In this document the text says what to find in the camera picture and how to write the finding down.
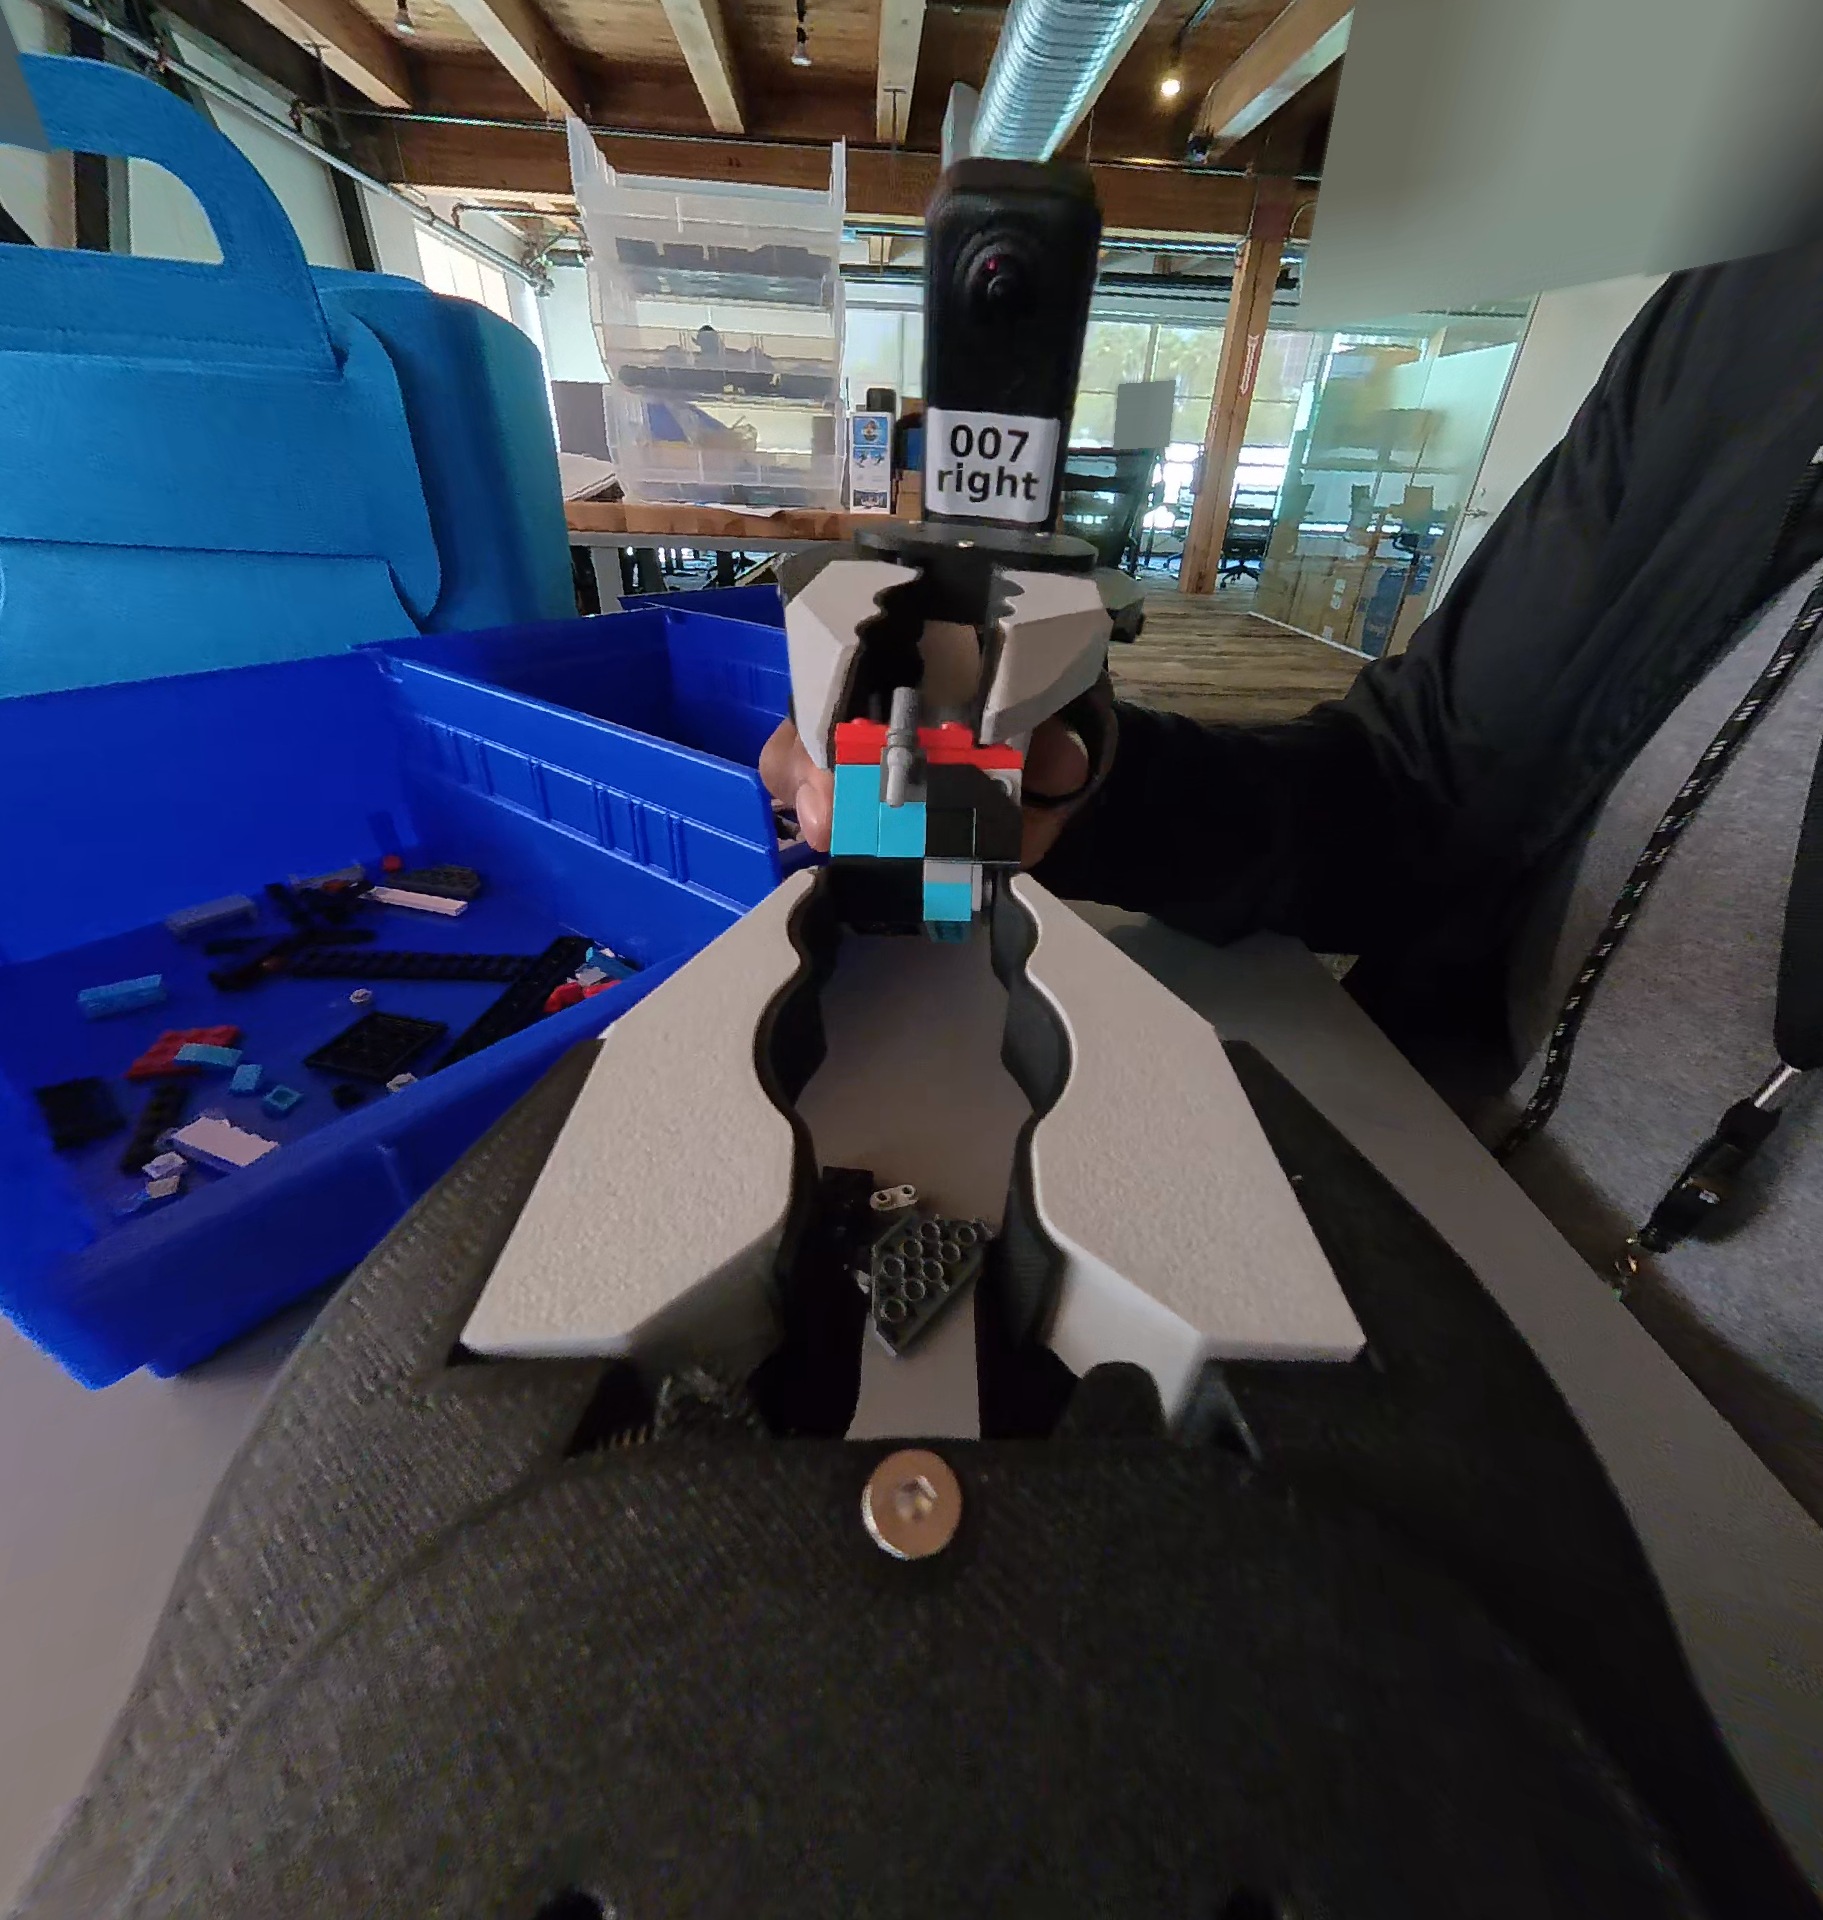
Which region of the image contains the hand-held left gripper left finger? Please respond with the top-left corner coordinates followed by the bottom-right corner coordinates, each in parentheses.
top-left (463, 874), bottom-right (856, 1441)

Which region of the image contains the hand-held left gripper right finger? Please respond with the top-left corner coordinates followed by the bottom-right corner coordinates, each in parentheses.
top-left (983, 874), bottom-right (1367, 1442)

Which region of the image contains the grey sweatshirt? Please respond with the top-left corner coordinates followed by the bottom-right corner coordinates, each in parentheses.
top-left (1488, 555), bottom-right (1823, 1576)

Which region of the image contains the black office chair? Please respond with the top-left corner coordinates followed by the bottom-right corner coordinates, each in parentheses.
top-left (1060, 448), bottom-right (1160, 580)

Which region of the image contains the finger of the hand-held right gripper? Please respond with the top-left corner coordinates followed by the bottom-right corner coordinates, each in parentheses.
top-left (975, 578), bottom-right (1114, 749)
top-left (782, 560), bottom-right (928, 768)

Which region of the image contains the teal and black brick assembly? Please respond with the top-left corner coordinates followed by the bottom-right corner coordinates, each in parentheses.
top-left (826, 719), bottom-right (1030, 950)

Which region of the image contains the person's right hand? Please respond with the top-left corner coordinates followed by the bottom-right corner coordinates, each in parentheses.
top-left (758, 684), bottom-right (1119, 889)

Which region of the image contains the dark grey wedge plate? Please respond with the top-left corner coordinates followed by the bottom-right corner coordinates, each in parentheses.
top-left (863, 1211), bottom-right (997, 1363)

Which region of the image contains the grey desk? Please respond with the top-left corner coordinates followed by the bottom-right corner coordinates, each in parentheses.
top-left (0, 883), bottom-right (1823, 1920)

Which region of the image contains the person's right forearm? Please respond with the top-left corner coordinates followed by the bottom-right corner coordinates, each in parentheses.
top-left (1033, 238), bottom-right (1823, 1053)

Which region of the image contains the pile of mixed toy bricks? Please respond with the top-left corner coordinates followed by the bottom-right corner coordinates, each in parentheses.
top-left (34, 859), bottom-right (644, 1218)

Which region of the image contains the blue plastic bin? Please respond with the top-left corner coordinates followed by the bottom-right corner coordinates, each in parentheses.
top-left (618, 585), bottom-right (793, 633)
top-left (0, 646), bottom-right (797, 1394)
top-left (352, 597), bottom-right (793, 903)

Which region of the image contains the silver ventilation duct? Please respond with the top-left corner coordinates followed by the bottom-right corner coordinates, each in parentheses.
top-left (967, 0), bottom-right (1166, 164)

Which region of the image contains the clear plastic drawer stack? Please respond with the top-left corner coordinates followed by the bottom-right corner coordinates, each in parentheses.
top-left (568, 114), bottom-right (851, 508)

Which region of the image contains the black patterned cord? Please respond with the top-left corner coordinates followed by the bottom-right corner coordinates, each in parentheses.
top-left (1493, 508), bottom-right (1823, 1161)

